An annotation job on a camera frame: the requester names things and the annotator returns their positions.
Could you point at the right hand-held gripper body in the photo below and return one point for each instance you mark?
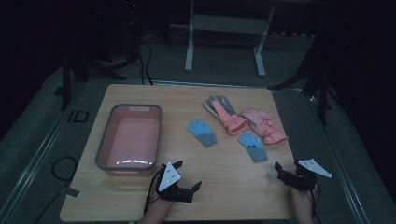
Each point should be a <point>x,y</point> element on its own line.
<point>303,179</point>

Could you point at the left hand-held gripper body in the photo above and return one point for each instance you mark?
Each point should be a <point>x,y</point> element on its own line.
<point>169,179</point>

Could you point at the pink basin with grey rim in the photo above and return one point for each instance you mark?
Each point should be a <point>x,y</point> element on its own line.
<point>130,140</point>

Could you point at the pink and grey ski glove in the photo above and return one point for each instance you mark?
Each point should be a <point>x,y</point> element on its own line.
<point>264,126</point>
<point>225,115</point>

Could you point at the person's right hand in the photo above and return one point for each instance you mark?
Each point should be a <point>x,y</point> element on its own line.
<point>301,200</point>

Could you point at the person's left hand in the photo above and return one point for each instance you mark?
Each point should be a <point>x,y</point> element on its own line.
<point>158,203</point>

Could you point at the blue and grey knit glove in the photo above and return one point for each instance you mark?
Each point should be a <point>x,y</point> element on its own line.
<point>203,132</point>
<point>253,146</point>

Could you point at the black metal stand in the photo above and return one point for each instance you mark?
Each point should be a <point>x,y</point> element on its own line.
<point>66,81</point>
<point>322,93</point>

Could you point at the grey tape strip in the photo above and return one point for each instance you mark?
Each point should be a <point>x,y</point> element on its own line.
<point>71,192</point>

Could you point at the black tripod pole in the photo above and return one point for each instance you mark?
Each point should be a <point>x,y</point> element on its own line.
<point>134,28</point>

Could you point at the white metal desk frame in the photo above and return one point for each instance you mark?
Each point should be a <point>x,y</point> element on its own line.
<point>224,24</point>

